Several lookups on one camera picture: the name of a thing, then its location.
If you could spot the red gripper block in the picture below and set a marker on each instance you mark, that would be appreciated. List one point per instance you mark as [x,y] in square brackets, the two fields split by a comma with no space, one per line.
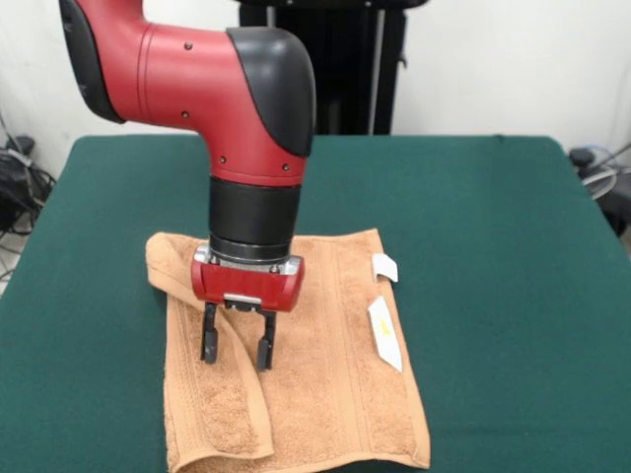
[246,286]

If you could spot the tan terry towel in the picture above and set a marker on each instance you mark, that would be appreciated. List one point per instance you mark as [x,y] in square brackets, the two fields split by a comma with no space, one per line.
[335,384]

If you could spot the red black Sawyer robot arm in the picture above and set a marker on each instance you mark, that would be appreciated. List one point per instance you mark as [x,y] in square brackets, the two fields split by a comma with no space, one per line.
[222,88]

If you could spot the dark green table cloth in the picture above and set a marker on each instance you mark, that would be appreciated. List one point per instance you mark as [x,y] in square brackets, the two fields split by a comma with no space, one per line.
[493,246]

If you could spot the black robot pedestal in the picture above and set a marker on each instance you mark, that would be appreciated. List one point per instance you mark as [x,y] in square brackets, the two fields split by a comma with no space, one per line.
[355,64]

